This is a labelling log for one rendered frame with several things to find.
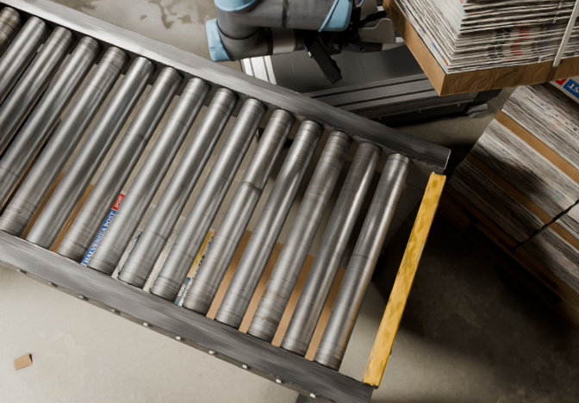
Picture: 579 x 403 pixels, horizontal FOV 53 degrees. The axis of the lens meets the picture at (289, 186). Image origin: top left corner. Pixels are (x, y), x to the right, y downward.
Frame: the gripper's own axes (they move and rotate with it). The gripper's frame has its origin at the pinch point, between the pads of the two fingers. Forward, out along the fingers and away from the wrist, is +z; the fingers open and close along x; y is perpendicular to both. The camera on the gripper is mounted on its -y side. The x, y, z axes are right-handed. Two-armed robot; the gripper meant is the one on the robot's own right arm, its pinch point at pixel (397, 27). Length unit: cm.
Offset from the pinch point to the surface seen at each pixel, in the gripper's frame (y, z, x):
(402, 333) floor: -108, 12, -6
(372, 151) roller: -22.7, -5.7, -8.7
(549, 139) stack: -34, 40, -3
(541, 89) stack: -20.6, 35.2, -0.2
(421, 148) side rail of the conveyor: -23.1, 4.4, -9.8
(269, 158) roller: -22.2, -26.8, -6.7
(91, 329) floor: -100, -83, 12
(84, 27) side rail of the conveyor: -8, -61, 28
